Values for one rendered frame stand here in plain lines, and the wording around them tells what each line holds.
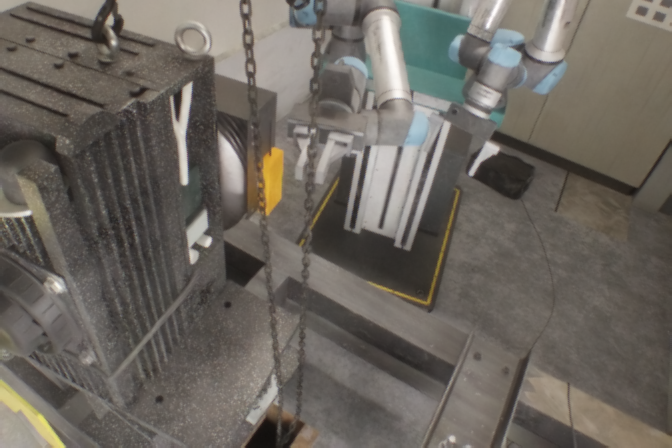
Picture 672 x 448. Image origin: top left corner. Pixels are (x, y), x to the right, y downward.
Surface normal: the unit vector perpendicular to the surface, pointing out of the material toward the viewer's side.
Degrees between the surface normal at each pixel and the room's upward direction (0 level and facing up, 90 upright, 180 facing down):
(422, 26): 90
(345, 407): 0
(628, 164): 90
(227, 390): 0
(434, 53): 90
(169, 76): 0
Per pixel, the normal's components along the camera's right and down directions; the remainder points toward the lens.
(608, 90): -0.50, 0.54
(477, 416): 0.11, -0.73
